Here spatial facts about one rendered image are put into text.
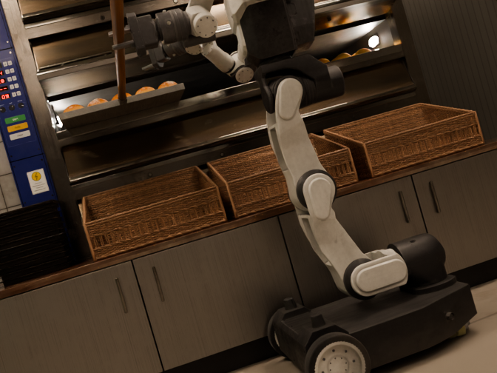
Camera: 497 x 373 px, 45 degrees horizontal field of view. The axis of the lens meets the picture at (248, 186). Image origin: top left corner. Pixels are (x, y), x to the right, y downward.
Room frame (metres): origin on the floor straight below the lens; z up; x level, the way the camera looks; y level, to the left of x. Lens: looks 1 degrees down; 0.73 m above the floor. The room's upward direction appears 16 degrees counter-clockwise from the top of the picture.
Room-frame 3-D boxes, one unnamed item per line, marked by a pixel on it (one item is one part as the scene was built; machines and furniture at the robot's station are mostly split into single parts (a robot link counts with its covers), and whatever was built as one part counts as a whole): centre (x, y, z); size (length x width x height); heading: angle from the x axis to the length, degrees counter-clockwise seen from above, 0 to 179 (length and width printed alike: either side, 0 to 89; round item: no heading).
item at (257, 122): (2.99, -0.09, 1.02); 1.79 x 0.11 x 0.19; 101
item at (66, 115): (2.77, 0.45, 1.19); 0.55 x 0.36 x 0.03; 101
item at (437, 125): (2.84, -0.75, 0.72); 0.56 x 0.49 x 0.28; 100
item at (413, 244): (2.14, -0.30, 0.19); 0.64 x 0.52 x 0.33; 101
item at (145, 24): (1.69, 0.14, 1.19); 0.12 x 0.10 x 0.13; 101
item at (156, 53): (2.42, 0.17, 1.32); 0.12 x 0.10 x 0.13; 66
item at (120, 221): (2.62, 0.44, 0.72); 0.56 x 0.49 x 0.28; 102
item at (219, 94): (3.01, -0.08, 1.16); 1.80 x 0.06 x 0.04; 101
